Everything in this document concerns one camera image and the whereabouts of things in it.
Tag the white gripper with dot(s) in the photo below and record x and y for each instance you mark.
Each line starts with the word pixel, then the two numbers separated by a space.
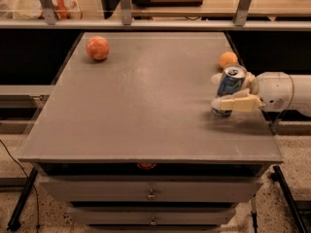
pixel 274 89

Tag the blue silver Red Bull can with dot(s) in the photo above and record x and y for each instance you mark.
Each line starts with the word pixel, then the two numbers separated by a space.
pixel 231 82

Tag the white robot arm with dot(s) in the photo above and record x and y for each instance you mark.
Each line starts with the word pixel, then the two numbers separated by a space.
pixel 301 100

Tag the small orange fruit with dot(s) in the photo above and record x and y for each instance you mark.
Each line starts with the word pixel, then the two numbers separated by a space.
pixel 227 58

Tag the grey drawer cabinet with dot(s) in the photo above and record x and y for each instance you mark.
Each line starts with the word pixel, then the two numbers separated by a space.
pixel 148 102

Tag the red object in drawer gap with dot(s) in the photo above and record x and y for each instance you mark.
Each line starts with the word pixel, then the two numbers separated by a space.
pixel 146 166

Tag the upper drawer knob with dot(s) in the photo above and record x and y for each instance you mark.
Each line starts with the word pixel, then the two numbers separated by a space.
pixel 151 196

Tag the drawer knob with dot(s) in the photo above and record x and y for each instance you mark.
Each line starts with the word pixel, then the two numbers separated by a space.
pixel 151 196
pixel 153 221

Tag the large orange fruit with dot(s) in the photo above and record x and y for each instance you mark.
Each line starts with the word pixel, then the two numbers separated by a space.
pixel 97 48

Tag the lower drawer knob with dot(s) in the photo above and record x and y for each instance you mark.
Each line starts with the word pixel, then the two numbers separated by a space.
pixel 153 221

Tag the orange white plastic bag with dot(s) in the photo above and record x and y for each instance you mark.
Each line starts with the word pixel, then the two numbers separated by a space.
pixel 64 9

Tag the right metal shelf bracket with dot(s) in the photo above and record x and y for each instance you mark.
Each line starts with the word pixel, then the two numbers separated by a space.
pixel 241 14

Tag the metal shelf bracket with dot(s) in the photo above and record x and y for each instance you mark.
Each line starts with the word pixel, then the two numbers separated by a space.
pixel 241 14
pixel 126 16
pixel 48 11

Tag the black right floor rail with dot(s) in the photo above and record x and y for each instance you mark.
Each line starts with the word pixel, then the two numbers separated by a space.
pixel 300 209

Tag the black floor rail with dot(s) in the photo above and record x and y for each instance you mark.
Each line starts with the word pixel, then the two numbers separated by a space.
pixel 27 184
pixel 300 209

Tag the middle metal shelf bracket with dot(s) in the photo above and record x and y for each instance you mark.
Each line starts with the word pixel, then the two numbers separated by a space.
pixel 126 16

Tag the left metal shelf bracket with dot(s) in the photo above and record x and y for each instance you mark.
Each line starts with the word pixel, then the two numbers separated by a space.
pixel 48 11

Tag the black left floor rail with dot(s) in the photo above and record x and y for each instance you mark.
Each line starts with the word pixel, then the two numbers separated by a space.
pixel 27 184

